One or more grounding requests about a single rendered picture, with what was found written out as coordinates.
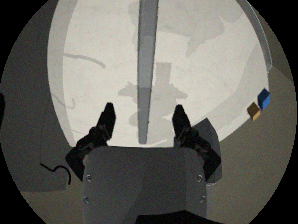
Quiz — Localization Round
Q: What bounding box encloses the grey bar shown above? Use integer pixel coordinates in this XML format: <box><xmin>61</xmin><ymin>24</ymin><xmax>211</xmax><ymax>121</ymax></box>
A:
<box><xmin>137</xmin><ymin>0</ymin><xmax>159</xmax><ymax>145</ymax></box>

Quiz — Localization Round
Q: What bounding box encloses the small brown box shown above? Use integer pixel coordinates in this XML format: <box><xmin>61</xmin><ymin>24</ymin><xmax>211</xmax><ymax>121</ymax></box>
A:
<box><xmin>247</xmin><ymin>102</ymin><xmax>260</xmax><ymax>121</ymax></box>

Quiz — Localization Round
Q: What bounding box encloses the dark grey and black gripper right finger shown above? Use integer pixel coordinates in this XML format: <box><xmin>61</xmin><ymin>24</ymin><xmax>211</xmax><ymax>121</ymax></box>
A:
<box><xmin>172</xmin><ymin>104</ymin><xmax>221</xmax><ymax>181</ymax></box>

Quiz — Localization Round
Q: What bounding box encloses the blue rectangular block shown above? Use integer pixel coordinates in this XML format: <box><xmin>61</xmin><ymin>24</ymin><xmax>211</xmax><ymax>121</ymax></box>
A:
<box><xmin>257</xmin><ymin>88</ymin><xmax>270</xmax><ymax>111</ymax></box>

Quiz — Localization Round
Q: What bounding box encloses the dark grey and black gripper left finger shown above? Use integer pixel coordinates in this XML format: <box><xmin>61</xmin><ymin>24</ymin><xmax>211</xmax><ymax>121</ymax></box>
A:
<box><xmin>65</xmin><ymin>102</ymin><xmax>116</xmax><ymax>182</ymax></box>

